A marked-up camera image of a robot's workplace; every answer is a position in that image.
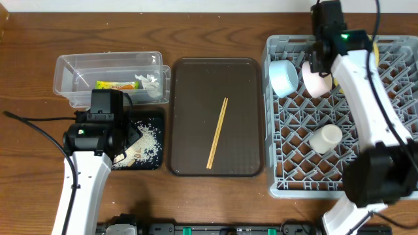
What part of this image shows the green orange snack wrapper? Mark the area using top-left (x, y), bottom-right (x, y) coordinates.
top-left (95, 81), bottom-right (139, 90)

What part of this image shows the white tissue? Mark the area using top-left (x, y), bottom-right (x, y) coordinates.
top-left (135, 74), bottom-right (160, 99)

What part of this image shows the white bowl with rice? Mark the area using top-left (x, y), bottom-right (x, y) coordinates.
top-left (302, 61), bottom-right (332, 98)

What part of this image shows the light blue bowl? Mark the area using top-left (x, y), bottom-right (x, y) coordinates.
top-left (268, 60), bottom-right (298, 98)

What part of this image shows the pale green cup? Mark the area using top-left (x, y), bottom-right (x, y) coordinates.
top-left (308, 124), bottom-right (342, 154)

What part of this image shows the yellow plate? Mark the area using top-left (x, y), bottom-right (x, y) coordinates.
top-left (333, 42), bottom-right (379, 94)

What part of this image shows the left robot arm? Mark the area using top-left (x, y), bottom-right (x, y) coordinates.
top-left (52, 110), bottom-right (141, 234)

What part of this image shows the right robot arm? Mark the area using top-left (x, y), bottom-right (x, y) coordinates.
top-left (302, 1), bottom-right (417, 234)

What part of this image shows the black waste tray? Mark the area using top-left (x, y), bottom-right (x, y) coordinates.
top-left (112, 111), bottom-right (165, 170)

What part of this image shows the clear plastic waste bin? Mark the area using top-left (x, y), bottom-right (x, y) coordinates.
top-left (54, 51), bottom-right (171, 108)

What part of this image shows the grey dishwasher rack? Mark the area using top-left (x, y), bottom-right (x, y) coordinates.
top-left (262, 35), bottom-right (417, 199)

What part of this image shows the spilled rice pile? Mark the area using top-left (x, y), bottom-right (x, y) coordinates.
top-left (112, 117), bottom-right (164, 170)

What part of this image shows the dark brown serving tray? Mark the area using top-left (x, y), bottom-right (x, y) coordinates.
top-left (167, 58), bottom-right (264, 177)

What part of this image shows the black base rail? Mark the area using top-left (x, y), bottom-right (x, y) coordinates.
top-left (96, 213), bottom-right (393, 235)

